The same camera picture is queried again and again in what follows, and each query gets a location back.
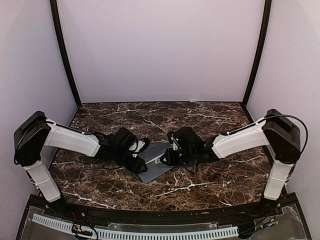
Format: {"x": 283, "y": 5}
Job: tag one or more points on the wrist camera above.
{"x": 185, "y": 139}
{"x": 139, "y": 146}

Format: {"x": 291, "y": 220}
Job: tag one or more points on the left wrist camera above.
{"x": 139, "y": 146}

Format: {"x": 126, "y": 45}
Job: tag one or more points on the right black frame post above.
{"x": 258, "y": 53}

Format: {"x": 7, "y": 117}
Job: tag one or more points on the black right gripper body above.
{"x": 181, "y": 159}

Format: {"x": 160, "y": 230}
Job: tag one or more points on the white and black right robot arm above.
{"x": 275, "y": 131}

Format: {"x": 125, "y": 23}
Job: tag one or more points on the grey paper envelope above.
{"x": 152, "y": 153}

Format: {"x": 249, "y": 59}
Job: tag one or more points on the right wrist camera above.
{"x": 185, "y": 139}

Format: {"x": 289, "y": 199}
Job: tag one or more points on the left black frame post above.
{"x": 63, "y": 52}

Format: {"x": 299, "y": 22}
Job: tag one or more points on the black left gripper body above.
{"x": 128, "y": 165}

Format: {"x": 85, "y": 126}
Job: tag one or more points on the white slotted cable duct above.
{"x": 122, "y": 231}

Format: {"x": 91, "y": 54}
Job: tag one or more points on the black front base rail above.
{"x": 236, "y": 215}

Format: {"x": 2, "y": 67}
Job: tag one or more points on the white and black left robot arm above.
{"x": 38, "y": 132}

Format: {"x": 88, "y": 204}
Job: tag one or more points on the black frame post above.
{"x": 258, "y": 53}
{"x": 63, "y": 52}

